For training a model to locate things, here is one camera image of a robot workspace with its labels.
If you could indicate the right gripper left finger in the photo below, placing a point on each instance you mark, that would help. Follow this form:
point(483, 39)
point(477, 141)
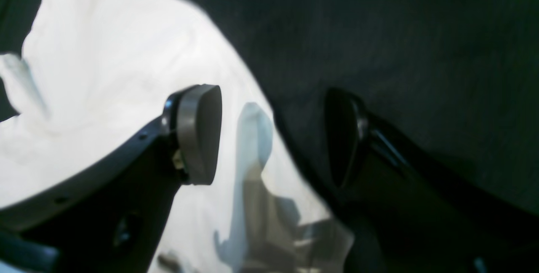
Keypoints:
point(109, 218)

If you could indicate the black table cloth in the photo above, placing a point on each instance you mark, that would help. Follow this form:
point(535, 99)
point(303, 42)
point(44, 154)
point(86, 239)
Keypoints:
point(458, 77)

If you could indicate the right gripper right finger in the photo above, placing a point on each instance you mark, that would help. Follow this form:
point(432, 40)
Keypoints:
point(426, 217)

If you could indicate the white T-shirt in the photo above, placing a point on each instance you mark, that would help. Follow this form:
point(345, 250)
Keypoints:
point(92, 73)

